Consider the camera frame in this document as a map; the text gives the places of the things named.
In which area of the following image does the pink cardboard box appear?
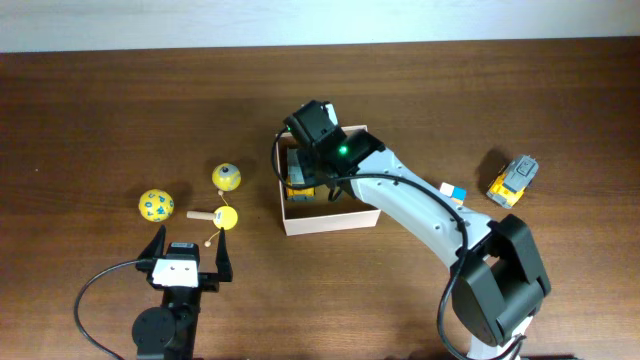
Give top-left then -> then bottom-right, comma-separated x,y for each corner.
275,124 -> 383,237

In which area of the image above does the yellow wooden paddle drum toy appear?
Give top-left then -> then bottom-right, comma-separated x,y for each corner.
186,190 -> 239,247

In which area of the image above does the left black camera cable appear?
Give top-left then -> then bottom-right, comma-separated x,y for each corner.
73,259 -> 151,360

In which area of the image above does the small colourful puzzle cube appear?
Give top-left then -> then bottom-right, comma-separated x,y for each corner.
439,182 -> 467,205

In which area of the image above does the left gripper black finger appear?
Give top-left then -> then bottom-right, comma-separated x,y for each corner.
215,228 -> 233,275
138,225 -> 166,260

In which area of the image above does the right black camera cable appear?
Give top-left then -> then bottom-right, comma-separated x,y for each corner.
270,126 -> 526,360

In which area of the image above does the yellow ball with blue letters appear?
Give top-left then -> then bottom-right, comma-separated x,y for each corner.
138,189 -> 175,222

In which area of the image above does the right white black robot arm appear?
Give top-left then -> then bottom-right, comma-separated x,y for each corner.
283,100 -> 551,359

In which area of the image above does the black camera cable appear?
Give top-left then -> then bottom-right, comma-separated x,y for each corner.
270,126 -> 526,360
73,259 -> 151,360

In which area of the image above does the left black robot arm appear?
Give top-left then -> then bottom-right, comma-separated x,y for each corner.
132,226 -> 233,360

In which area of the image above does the yellow grey mixer truck toy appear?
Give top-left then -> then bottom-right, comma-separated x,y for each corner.
486,155 -> 539,209

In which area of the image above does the yellow grey dump truck toy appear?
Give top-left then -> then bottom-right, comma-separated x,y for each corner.
286,148 -> 315,202

